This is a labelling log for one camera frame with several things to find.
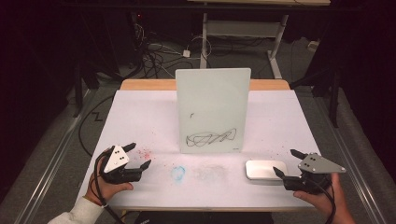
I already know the black floor cable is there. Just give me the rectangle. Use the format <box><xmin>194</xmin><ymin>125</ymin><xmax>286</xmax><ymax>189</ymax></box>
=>
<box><xmin>78</xmin><ymin>93</ymin><xmax>117</xmax><ymax>157</ymax></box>

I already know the white whiteboard eraser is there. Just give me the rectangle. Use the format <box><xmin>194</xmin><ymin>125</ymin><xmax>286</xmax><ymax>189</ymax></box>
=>
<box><xmin>245</xmin><ymin>159</ymin><xmax>290</xmax><ymax>182</ymax></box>

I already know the black metal stand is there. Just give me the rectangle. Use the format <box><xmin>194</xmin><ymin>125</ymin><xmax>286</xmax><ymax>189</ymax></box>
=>
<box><xmin>72</xmin><ymin>57</ymin><xmax>86</xmax><ymax>119</ymax></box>

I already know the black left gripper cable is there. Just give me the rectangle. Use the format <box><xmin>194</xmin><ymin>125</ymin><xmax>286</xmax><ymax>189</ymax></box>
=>
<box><xmin>92</xmin><ymin>148</ymin><xmax>126</xmax><ymax>224</ymax></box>

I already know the person's dark clothing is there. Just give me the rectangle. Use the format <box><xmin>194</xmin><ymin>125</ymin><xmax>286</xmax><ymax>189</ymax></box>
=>
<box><xmin>134</xmin><ymin>211</ymin><xmax>275</xmax><ymax>224</ymax></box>

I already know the person's left hand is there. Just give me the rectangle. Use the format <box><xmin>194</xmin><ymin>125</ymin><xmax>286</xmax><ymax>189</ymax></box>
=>
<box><xmin>85</xmin><ymin>148</ymin><xmax>134</xmax><ymax>206</ymax></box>

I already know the bundle of floor cables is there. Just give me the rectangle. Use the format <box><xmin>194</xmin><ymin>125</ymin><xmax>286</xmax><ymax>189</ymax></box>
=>
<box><xmin>132</xmin><ymin>22</ymin><xmax>205</xmax><ymax>79</ymax></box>

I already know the white metal desk frame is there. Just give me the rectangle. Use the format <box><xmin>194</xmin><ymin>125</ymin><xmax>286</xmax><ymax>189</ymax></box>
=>
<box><xmin>186</xmin><ymin>0</ymin><xmax>332</xmax><ymax>79</ymax></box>

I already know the small white floor box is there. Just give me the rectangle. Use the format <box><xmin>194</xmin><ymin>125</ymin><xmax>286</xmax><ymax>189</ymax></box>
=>
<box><xmin>307</xmin><ymin>39</ymin><xmax>321</xmax><ymax>53</ymax></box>

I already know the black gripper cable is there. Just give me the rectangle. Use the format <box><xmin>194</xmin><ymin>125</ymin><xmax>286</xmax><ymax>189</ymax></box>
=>
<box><xmin>306</xmin><ymin>177</ymin><xmax>338</xmax><ymax>224</ymax></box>
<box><xmin>92</xmin><ymin>148</ymin><xmax>126</xmax><ymax>224</ymax></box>

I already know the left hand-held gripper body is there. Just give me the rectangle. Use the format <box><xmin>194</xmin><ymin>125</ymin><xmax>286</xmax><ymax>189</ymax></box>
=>
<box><xmin>100</xmin><ymin>144</ymin><xmax>143</xmax><ymax>185</ymax></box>

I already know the person's right hand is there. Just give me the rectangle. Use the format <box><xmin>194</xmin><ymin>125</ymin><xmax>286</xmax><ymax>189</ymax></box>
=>
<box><xmin>293</xmin><ymin>173</ymin><xmax>348</xmax><ymax>218</ymax></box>

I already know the white table cover sheet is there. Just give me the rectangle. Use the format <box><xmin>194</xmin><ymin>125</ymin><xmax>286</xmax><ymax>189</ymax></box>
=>
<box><xmin>78</xmin><ymin>89</ymin><xmax>323</xmax><ymax>209</ymax></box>

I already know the aluminium floor rail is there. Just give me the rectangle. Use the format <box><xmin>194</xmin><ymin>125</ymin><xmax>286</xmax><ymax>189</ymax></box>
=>
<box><xmin>21</xmin><ymin>88</ymin><xmax>94</xmax><ymax>224</ymax></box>
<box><xmin>312</xmin><ymin>92</ymin><xmax>389</xmax><ymax>224</ymax></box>

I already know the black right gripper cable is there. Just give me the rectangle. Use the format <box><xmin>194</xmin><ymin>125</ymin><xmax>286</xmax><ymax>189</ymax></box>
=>
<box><xmin>306</xmin><ymin>177</ymin><xmax>338</xmax><ymax>224</ymax></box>

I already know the white glass whiteboard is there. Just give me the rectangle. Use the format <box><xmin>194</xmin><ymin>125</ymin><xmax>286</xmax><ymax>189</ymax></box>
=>
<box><xmin>175</xmin><ymin>67</ymin><xmax>252</xmax><ymax>155</ymax></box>

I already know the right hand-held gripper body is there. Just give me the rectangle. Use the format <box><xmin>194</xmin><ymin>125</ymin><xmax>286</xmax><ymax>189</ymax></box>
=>
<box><xmin>283</xmin><ymin>152</ymin><xmax>347</xmax><ymax>195</ymax></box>

